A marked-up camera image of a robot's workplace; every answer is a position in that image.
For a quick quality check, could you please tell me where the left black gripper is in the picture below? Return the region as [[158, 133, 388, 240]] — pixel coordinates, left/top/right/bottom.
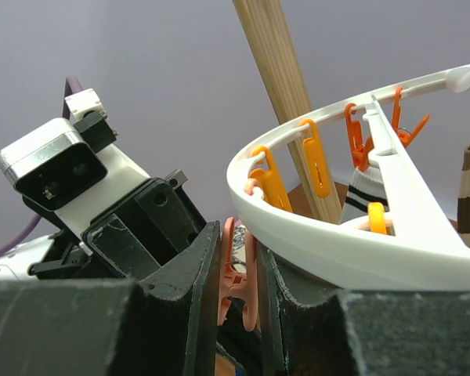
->
[[29, 170, 206, 280]]

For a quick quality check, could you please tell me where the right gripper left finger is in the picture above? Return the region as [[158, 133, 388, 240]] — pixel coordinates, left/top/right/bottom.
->
[[0, 222, 220, 375]]

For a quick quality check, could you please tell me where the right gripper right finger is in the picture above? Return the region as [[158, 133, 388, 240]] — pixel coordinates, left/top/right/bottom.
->
[[256, 245, 470, 375]]

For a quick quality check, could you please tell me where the black blue sports sock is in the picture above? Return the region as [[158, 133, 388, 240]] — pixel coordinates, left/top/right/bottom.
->
[[216, 316, 263, 375]]

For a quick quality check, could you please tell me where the white black banded sock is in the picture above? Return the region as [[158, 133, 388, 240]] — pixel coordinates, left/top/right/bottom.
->
[[340, 167, 389, 223]]

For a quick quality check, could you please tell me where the wooden hanger rack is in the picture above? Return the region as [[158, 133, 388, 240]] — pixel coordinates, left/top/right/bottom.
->
[[233, 1, 342, 224]]

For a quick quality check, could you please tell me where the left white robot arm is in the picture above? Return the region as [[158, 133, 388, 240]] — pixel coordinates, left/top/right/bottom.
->
[[0, 169, 206, 280]]

